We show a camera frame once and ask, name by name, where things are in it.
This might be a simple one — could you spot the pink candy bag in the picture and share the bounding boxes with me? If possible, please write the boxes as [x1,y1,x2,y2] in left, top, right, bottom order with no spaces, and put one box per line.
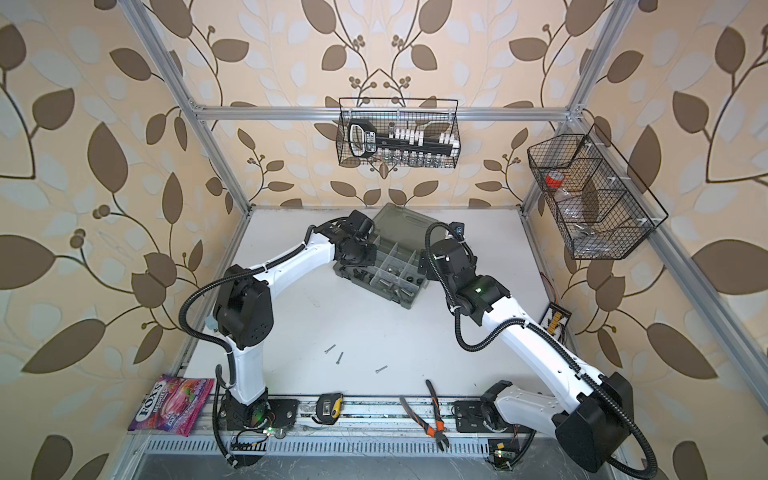
[128,375,214,437]

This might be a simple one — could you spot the red capped bottle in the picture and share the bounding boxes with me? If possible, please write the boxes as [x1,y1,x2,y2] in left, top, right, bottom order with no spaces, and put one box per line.
[544,170,566,193]

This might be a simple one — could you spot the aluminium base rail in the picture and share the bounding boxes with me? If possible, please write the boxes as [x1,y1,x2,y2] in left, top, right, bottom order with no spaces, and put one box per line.
[128,392,625,457]

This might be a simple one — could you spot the grey plastic organizer box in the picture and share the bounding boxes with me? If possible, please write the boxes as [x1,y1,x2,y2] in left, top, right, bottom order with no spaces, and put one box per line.
[333,203,437,310]

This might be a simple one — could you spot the black wire basket wall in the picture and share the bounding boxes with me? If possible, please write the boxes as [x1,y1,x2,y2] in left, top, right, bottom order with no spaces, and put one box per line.
[335,95,462,169]
[527,125,668,260]

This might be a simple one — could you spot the yellow black multimeter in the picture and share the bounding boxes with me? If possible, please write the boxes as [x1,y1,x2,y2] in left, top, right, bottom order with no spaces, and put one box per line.
[539,302,572,344]

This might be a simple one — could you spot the yellow black tape measure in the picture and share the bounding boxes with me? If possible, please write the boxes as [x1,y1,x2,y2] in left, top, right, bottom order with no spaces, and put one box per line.
[312,392,343,426]

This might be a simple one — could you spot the socket set on rail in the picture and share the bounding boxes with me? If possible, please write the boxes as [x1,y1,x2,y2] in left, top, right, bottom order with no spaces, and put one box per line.
[345,120,461,160]

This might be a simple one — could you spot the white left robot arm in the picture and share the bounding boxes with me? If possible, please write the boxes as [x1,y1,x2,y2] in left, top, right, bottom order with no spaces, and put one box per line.
[178,210,377,407]

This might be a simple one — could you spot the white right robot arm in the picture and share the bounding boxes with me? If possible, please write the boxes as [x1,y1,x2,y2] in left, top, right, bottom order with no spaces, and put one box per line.
[423,222,659,479]

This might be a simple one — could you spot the orange handled pliers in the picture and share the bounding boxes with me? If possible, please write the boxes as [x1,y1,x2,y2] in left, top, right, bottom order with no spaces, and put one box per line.
[399,379,451,452]

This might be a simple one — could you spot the black wire basket back wall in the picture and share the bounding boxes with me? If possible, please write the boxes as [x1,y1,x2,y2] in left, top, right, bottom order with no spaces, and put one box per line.
[335,95,462,169]

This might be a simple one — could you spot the black wire basket right wall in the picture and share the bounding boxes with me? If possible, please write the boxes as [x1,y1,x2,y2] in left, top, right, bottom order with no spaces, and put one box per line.
[527,125,668,260]

